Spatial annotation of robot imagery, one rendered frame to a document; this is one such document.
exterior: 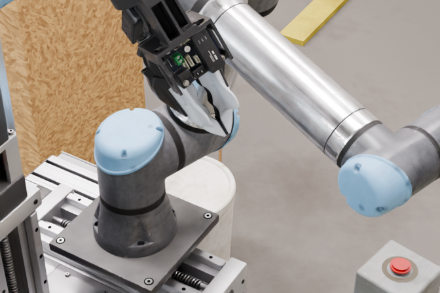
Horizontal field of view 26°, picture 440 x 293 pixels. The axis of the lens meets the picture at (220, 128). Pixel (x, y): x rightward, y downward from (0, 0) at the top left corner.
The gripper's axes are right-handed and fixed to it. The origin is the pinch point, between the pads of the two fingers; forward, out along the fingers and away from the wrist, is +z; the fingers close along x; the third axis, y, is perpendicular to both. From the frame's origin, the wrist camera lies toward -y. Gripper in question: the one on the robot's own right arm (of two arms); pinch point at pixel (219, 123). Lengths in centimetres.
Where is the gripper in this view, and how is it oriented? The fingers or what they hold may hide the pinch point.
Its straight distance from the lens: 110.2
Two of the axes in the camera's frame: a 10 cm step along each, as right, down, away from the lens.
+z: 4.7, 7.7, 4.3
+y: 4.0, 2.5, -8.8
